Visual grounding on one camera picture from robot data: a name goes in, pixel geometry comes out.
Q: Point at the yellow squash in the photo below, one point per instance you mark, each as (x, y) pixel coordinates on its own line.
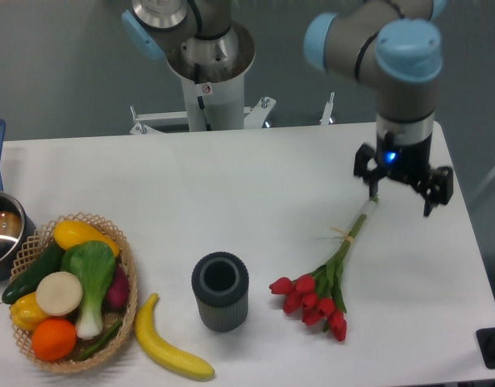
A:
(70, 233)

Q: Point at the woven wicker basket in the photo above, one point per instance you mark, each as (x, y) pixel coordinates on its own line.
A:
(32, 249)

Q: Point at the cream round bun slice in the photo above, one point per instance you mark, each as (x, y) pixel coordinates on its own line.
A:
(59, 294)

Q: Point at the dark grey ribbed vase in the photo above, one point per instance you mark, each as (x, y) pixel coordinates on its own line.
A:
(220, 284)

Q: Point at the green bok choy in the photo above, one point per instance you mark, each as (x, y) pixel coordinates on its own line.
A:
(93, 264)

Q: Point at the yellow bell pepper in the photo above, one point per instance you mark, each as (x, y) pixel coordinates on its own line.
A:
(26, 313)

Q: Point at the blue handled saucepan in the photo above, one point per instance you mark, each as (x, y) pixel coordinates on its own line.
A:
(15, 225)

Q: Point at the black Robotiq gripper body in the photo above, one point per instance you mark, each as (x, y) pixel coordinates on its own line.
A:
(402, 162)

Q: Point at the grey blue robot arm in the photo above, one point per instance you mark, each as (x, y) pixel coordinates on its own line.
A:
(392, 47)

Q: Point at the purple sweet potato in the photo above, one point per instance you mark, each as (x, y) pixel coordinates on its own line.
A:
(118, 293)

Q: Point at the green chili pepper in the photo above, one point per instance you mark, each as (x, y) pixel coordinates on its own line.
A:
(102, 342)

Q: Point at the white metal frame bracket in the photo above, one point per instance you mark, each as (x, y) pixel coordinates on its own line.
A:
(254, 117)

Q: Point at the orange fruit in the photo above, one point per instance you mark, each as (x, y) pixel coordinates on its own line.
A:
(53, 339)

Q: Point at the dark green cucumber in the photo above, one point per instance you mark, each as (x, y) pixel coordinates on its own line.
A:
(47, 263)

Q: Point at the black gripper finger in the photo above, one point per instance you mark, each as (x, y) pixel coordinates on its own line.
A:
(436, 186)
(370, 177)

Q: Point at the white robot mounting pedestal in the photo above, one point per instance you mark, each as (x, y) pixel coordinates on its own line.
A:
(212, 78)

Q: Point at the yellow banana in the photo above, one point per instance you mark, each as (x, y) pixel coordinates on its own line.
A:
(162, 352)

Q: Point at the red tulip bouquet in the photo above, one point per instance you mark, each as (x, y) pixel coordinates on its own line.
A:
(318, 294)

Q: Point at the black device at table edge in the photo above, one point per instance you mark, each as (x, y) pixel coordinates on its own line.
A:
(486, 341)

